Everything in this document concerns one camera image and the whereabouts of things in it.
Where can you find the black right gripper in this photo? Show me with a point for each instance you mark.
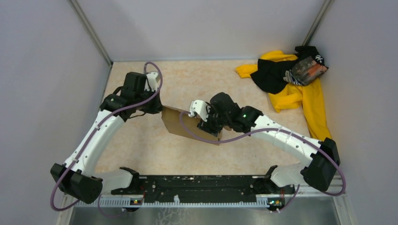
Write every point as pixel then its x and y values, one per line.
pixel 206 126

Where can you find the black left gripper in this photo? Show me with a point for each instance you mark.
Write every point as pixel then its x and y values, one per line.
pixel 157 107

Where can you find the brown cardboard box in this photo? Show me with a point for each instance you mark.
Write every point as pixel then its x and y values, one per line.
pixel 185 126

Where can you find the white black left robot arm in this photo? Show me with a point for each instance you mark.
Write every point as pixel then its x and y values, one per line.
pixel 76 176

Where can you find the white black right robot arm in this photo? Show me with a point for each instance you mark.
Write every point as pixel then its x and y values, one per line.
pixel 318 160

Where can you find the black cloth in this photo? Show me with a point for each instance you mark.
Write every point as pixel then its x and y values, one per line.
pixel 269 74

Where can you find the patterned grey pouch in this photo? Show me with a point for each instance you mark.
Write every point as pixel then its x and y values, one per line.
pixel 306 70

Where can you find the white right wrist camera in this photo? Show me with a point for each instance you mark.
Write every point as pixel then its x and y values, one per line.
pixel 199 108

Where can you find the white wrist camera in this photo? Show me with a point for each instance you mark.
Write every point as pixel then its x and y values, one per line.
pixel 152 81
pixel 199 108

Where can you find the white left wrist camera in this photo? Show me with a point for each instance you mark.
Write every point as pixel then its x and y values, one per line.
pixel 152 81

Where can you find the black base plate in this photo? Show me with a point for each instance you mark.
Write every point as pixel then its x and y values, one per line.
pixel 202 188

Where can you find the aluminium frame rail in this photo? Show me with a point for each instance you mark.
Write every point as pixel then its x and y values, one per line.
pixel 272 203

